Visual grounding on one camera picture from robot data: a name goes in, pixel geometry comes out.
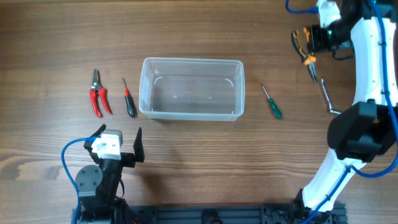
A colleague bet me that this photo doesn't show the blue cable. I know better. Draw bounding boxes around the blue cable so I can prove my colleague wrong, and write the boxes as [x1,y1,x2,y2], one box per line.
[285,0,398,224]
[60,136,101,224]

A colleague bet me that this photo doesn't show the silver L-shaped socket wrench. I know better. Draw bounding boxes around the silver L-shaped socket wrench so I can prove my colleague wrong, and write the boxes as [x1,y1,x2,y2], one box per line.
[320,78,341,115]

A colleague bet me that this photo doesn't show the green handled screwdriver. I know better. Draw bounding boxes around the green handled screwdriver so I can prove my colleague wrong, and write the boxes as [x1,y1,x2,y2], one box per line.
[261,83,282,119]

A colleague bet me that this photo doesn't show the right blue cable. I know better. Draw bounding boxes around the right blue cable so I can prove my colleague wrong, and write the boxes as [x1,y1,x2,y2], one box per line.
[285,0,398,224]

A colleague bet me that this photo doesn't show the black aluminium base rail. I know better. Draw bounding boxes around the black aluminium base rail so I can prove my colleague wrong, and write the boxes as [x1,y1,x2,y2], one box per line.
[70,202,348,224]

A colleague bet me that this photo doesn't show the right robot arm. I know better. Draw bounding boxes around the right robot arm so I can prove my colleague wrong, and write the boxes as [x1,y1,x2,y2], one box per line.
[287,0,397,223]

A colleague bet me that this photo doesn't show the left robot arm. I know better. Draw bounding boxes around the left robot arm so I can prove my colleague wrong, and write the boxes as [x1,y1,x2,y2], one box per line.
[71,125,145,224]

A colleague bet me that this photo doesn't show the orange black needle-nose pliers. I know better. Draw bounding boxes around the orange black needle-nose pliers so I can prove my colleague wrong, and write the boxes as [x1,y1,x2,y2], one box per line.
[290,30,318,83]

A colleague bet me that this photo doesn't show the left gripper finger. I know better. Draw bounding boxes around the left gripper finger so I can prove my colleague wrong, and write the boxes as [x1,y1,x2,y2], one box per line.
[90,124,106,138]
[133,128,145,162]

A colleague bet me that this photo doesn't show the left blue cable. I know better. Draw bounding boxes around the left blue cable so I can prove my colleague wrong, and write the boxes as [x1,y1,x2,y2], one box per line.
[60,136,101,224]

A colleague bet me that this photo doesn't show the black red screwdriver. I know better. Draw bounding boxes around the black red screwdriver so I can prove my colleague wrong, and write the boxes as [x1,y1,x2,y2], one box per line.
[122,78,136,118]

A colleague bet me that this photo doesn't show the red handled pruning shears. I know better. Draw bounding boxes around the red handled pruning shears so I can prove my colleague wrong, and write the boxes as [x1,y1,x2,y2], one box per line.
[89,69,113,118]

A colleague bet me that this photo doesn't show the clear plastic container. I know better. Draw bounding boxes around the clear plastic container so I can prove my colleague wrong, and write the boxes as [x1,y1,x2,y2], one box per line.
[139,57,245,121]

